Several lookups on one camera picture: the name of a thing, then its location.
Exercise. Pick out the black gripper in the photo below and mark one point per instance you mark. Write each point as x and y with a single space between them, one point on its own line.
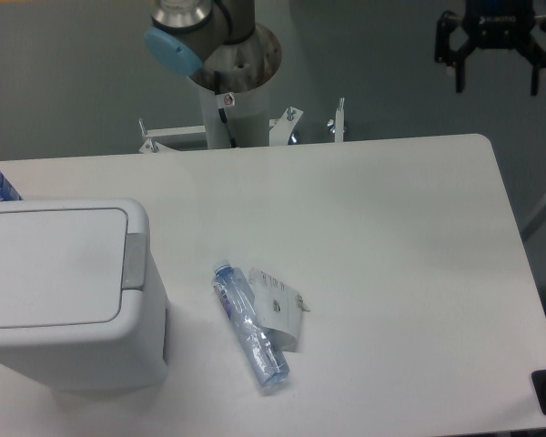
491 25

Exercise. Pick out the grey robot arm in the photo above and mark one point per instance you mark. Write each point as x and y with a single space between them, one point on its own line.
184 34

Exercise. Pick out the white trash can lid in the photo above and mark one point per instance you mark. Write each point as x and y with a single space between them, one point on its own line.
60 267

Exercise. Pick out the white plastic trash can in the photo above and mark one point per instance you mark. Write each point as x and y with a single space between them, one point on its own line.
127 351

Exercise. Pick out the crumpled white paper receipt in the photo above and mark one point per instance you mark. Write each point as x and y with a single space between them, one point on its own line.
279 309

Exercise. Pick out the crushed clear plastic bottle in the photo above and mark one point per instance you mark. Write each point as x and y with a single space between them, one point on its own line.
237 299

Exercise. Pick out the grey lid push button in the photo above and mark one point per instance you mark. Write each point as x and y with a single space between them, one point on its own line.
134 264

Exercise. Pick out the white upright frame bracket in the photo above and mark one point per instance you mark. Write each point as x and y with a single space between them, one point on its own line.
337 126

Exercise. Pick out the white middle frame bracket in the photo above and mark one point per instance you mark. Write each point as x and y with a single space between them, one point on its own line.
283 131

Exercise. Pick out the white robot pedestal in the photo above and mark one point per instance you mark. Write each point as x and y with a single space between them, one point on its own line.
233 90

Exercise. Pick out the white left frame bracket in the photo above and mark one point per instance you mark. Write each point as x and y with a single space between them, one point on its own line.
172 139

